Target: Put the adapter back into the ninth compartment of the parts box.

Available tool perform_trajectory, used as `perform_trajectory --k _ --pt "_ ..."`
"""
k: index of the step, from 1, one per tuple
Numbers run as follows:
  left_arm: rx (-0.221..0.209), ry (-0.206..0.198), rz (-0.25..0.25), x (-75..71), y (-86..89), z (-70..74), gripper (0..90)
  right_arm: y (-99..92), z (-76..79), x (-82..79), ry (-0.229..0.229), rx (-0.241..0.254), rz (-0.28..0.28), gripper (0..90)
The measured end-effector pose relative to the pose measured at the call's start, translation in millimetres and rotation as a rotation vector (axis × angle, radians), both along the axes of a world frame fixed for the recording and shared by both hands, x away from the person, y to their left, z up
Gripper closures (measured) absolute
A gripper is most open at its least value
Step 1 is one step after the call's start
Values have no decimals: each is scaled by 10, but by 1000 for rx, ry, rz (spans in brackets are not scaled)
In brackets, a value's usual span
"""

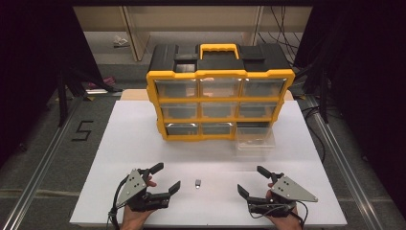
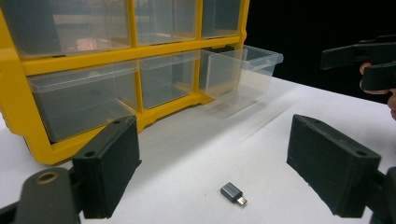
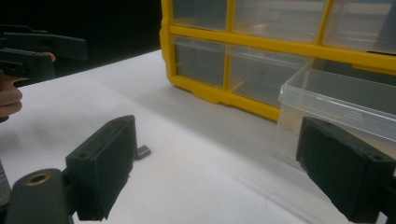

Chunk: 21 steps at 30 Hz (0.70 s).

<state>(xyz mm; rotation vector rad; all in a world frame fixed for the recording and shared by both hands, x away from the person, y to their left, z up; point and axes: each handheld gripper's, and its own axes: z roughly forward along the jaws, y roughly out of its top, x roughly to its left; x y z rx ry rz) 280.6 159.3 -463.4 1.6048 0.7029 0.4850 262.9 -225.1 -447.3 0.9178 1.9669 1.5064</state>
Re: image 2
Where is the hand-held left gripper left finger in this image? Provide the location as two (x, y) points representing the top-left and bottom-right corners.
(72, 115), (143, 219)

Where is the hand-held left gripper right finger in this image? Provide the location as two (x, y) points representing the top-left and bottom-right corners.
(286, 114), (382, 218)

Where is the grey usb adapter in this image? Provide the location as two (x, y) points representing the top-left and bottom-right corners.
(219, 182), (248, 206)

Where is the clear plastic drawer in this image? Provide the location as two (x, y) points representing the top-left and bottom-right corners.
(134, 0), (200, 47)
(201, 0), (243, 39)
(27, 60), (140, 144)
(139, 50), (201, 110)
(199, 45), (284, 108)
(0, 0), (132, 60)

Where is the yellow plastic drawer cabinet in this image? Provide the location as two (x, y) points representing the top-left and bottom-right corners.
(0, 0), (251, 166)

